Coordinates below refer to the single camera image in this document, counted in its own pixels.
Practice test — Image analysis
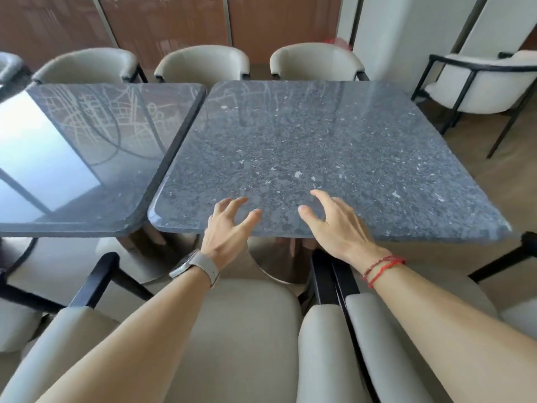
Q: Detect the person's left forearm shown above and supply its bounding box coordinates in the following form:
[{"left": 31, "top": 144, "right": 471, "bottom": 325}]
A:
[{"left": 37, "top": 268, "right": 212, "bottom": 403}]

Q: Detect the steel table pedestal base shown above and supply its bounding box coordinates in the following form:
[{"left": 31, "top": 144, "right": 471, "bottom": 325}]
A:
[
  {"left": 96, "top": 228, "right": 198, "bottom": 286},
  {"left": 247, "top": 237, "right": 315, "bottom": 286}
]

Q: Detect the person's right hand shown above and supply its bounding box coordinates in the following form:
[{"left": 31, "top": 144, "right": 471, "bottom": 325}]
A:
[{"left": 297, "top": 189, "right": 392, "bottom": 274}]

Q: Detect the beige upholstered dining chair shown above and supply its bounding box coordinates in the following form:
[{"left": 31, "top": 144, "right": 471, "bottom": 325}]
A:
[
  {"left": 0, "top": 51, "right": 32, "bottom": 88},
  {"left": 31, "top": 47, "right": 148, "bottom": 85},
  {"left": 0, "top": 237, "right": 68, "bottom": 354},
  {"left": 0, "top": 252, "right": 350, "bottom": 403},
  {"left": 468, "top": 231, "right": 537, "bottom": 342},
  {"left": 154, "top": 44, "right": 251, "bottom": 83},
  {"left": 331, "top": 257, "right": 504, "bottom": 403},
  {"left": 269, "top": 42, "right": 370, "bottom": 82}
]

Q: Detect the person's left hand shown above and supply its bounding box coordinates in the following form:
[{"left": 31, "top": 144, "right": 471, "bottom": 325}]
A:
[{"left": 201, "top": 196, "right": 263, "bottom": 272}]

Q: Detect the grey strap wristwatch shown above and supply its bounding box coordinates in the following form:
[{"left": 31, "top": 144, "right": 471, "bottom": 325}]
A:
[{"left": 169, "top": 249, "right": 220, "bottom": 289}]

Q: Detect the person's right forearm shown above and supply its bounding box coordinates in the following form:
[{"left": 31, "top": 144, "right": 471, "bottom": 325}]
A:
[{"left": 369, "top": 264, "right": 537, "bottom": 403}]

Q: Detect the red string bracelet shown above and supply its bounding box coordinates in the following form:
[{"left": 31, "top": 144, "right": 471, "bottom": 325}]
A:
[{"left": 362, "top": 256, "right": 406, "bottom": 289}]

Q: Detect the white armchair with black frame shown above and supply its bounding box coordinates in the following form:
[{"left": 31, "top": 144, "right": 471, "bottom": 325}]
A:
[{"left": 411, "top": 49, "right": 537, "bottom": 160}]

